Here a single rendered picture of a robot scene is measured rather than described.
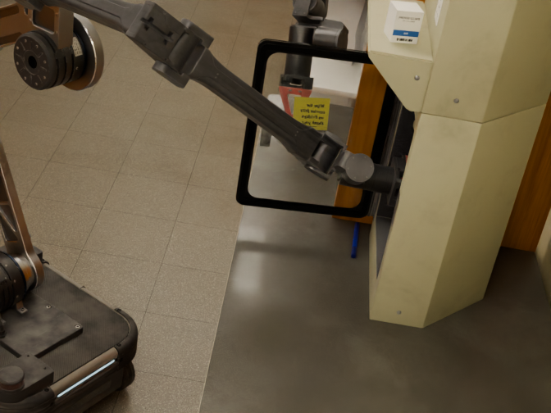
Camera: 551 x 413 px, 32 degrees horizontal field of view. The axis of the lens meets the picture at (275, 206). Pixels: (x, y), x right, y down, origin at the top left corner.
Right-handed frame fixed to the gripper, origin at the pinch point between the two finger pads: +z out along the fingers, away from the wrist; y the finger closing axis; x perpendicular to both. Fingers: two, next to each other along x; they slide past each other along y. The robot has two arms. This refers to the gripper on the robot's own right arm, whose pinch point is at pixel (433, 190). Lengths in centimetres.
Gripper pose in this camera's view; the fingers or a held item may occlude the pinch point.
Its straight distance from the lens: 197.4
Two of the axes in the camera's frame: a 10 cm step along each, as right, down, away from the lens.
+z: 9.8, 2.0, 0.6
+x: -2.0, 8.4, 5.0
